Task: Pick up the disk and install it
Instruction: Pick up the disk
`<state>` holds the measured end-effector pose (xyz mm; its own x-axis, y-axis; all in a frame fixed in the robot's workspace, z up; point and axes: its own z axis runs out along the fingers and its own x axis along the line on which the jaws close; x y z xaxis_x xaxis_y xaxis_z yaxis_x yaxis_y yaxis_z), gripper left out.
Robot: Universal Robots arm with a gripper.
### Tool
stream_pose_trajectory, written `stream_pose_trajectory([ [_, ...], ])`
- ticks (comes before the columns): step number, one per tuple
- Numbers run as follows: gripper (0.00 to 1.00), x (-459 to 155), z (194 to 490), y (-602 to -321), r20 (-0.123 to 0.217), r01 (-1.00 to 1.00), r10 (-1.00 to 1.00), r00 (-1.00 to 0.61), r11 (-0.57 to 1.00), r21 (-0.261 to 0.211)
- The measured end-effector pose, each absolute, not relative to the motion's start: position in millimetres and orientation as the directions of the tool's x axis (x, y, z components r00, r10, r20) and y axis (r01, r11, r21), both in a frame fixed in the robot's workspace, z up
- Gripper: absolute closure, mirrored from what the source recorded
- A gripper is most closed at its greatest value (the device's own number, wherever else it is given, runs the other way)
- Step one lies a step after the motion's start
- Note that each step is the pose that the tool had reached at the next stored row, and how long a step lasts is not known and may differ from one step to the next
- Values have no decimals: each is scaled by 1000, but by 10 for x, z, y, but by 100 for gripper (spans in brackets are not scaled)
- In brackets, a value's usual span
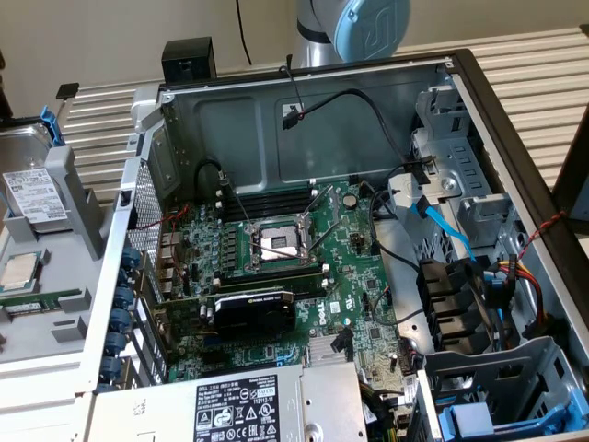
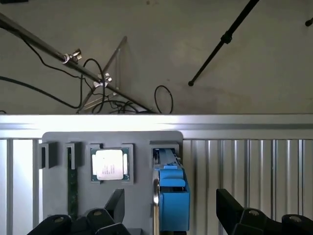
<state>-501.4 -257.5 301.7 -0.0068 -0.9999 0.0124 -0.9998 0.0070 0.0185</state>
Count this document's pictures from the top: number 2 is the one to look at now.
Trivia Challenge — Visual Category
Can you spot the silver CPU chip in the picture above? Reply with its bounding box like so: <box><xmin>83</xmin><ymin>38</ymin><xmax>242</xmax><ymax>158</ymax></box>
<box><xmin>90</xmin><ymin>148</ymin><xmax>130</xmax><ymax>182</ymax></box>

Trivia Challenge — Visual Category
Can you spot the black floor cable bundle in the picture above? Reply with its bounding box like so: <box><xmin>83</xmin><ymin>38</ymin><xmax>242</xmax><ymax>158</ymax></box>
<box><xmin>91</xmin><ymin>99</ymin><xmax>154</xmax><ymax>115</ymax></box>

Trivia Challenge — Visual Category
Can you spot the silver rod clamp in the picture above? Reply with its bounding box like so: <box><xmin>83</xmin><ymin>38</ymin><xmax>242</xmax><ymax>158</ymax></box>
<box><xmin>61</xmin><ymin>49</ymin><xmax>83</xmax><ymax>65</ymax></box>

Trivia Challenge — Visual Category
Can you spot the green RAM stick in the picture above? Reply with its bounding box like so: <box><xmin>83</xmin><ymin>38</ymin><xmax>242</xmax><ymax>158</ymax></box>
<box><xmin>67</xmin><ymin>146</ymin><xmax>79</xmax><ymax>218</ymax></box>

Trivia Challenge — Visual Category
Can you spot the triangular metal frame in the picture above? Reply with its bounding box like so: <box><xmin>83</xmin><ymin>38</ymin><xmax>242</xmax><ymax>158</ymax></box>
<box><xmin>75</xmin><ymin>36</ymin><xmax>129</xmax><ymax>115</ymax></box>

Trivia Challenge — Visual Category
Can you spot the long metal stand rod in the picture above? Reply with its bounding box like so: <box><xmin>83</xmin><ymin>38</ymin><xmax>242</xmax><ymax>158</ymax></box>
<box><xmin>0</xmin><ymin>12</ymin><xmax>158</xmax><ymax>115</ymax></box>

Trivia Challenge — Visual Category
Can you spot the black looped floor cable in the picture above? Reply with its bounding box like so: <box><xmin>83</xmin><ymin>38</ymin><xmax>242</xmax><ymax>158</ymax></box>
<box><xmin>154</xmin><ymin>84</ymin><xmax>174</xmax><ymax>115</ymax></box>

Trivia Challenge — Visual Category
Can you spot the grey parts rack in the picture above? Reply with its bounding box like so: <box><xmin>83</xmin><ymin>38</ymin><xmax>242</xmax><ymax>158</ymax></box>
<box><xmin>39</xmin><ymin>131</ymin><xmax>184</xmax><ymax>235</ymax></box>

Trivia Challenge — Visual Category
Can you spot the white rod clip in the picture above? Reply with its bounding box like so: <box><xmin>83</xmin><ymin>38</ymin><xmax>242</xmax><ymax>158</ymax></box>
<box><xmin>93</xmin><ymin>73</ymin><xmax>113</xmax><ymax>88</ymax></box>

